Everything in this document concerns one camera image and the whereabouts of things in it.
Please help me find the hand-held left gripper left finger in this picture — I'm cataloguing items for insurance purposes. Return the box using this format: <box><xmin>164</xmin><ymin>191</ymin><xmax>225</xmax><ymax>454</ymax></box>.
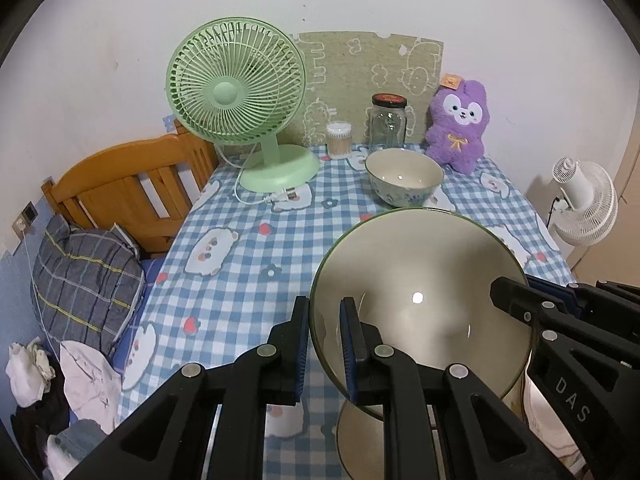
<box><xmin>65</xmin><ymin>295</ymin><xmax>311</xmax><ymax>480</ymax></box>

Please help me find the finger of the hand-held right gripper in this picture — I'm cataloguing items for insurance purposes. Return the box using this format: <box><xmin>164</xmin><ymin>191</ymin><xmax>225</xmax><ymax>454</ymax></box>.
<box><xmin>527</xmin><ymin>279</ymin><xmax>640</xmax><ymax>341</ymax></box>
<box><xmin>490</xmin><ymin>276</ymin><xmax>568</xmax><ymax>328</ymax></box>

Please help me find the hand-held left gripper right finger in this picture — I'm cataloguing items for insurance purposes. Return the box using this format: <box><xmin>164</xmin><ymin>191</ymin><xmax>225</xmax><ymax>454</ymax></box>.
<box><xmin>339</xmin><ymin>297</ymin><xmax>566</xmax><ymax>480</ymax></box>

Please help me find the beige floral ceramic bowl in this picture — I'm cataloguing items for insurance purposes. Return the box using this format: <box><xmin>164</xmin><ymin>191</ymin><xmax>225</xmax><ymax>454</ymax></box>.
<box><xmin>335</xmin><ymin>387</ymin><xmax>526</xmax><ymax>480</ymax></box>
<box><xmin>365</xmin><ymin>148</ymin><xmax>445</xmax><ymax>209</ymax></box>
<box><xmin>308</xmin><ymin>208</ymin><xmax>532</xmax><ymax>403</ymax></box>

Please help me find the blue checked tablecloth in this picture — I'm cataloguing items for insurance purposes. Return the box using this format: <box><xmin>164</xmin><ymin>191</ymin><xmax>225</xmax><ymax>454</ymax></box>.
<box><xmin>112</xmin><ymin>142</ymin><xmax>576</xmax><ymax>480</ymax></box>

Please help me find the white clip fan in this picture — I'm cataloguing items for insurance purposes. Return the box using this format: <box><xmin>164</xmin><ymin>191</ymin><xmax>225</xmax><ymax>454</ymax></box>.
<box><xmin>548</xmin><ymin>157</ymin><xmax>618</xmax><ymax>247</ymax></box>

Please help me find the purple plush toy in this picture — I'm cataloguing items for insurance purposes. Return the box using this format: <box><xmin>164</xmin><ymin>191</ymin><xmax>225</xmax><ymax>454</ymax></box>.
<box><xmin>424</xmin><ymin>75</ymin><xmax>488</xmax><ymax>175</ymax></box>

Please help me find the cotton swab container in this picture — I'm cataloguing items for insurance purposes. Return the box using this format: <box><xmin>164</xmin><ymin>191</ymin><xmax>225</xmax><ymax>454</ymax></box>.
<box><xmin>326</xmin><ymin>121</ymin><xmax>352</xmax><ymax>160</ymax></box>

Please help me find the glass jar with dark lid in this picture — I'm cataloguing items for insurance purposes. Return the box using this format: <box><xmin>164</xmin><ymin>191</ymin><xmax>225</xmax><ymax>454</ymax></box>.
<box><xmin>367</xmin><ymin>94</ymin><xmax>408</xmax><ymax>151</ymax></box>

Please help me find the grey plaid pillow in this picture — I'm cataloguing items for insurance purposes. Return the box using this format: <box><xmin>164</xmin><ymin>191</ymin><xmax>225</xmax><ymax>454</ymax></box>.
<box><xmin>31</xmin><ymin>215</ymin><xmax>146</xmax><ymax>361</ymax></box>

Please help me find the wooden bed headboard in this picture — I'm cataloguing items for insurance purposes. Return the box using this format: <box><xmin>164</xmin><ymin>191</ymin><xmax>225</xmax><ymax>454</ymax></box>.
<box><xmin>41</xmin><ymin>132</ymin><xmax>221</xmax><ymax>258</ymax></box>

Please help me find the dark clothing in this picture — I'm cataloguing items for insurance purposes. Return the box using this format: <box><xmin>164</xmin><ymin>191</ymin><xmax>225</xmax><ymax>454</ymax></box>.
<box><xmin>12</xmin><ymin>360</ymin><xmax>71</xmax><ymax>461</ymax></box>

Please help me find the white crumpled cloth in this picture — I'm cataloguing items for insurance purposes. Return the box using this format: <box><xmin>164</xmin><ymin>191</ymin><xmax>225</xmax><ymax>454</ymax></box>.
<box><xmin>6</xmin><ymin>340</ymin><xmax>56</xmax><ymax>406</ymax></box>

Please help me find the green desk fan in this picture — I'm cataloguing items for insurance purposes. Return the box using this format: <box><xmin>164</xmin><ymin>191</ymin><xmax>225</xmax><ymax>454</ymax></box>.
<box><xmin>166</xmin><ymin>17</ymin><xmax>321</xmax><ymax>193</ymax></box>

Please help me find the green printed board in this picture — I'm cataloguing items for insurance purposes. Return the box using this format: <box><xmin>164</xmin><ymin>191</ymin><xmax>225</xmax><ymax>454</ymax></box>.
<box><xmin>295</xmin><ymin>31</ymin><xmax>444</xmax><ymax>148</ymax></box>

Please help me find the white fan cable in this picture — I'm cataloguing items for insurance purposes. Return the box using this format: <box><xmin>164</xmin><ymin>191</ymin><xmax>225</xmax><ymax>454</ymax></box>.
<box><xmin>215</xmin><ymin>145</ymin><xmax>301</xmax><ymax>207</ymax></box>

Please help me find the thin white cable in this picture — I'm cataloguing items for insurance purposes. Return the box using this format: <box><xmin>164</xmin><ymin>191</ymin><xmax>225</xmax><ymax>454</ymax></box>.
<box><xmin>20</xmin><ymin>230</ymin><xmax>53</xmax><ymax>343</ymax></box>

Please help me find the wall socket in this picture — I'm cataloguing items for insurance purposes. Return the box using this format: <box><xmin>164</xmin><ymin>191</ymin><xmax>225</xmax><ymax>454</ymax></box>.
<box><xmin>14</xmin><ymin>201</ymin><xmax>38</xmax><ymax>233</ymax></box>

